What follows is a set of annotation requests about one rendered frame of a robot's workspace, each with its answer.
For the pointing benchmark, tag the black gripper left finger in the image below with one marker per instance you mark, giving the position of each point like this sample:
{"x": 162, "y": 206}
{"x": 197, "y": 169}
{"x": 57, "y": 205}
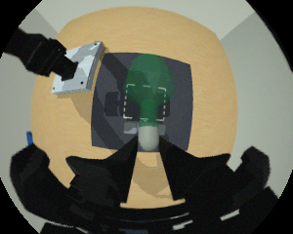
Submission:
{"x": 116, "y": 170}

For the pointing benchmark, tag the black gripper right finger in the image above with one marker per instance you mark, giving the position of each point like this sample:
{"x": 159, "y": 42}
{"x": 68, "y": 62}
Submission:
{"x": 184, "y": 170}

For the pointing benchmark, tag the dark grey mat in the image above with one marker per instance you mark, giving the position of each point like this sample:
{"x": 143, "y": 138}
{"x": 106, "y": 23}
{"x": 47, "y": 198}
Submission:
{"x": 111, "y": 108}

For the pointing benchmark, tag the green glass bottle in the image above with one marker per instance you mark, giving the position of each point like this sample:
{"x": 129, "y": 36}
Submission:
{"x": 149, "y": 84}

